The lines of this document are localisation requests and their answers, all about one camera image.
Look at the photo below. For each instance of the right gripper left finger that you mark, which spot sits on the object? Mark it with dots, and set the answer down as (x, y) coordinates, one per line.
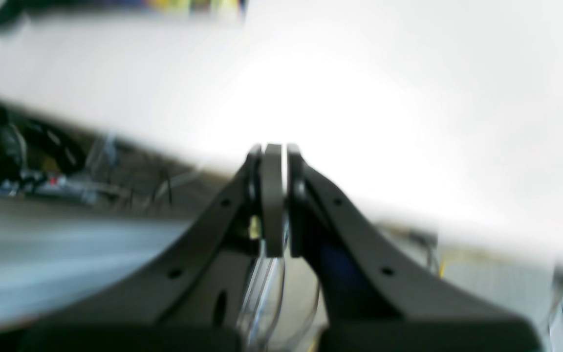
(189, 297)

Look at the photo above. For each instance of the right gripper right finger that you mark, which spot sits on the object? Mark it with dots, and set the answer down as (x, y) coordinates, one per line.
(377, 299)

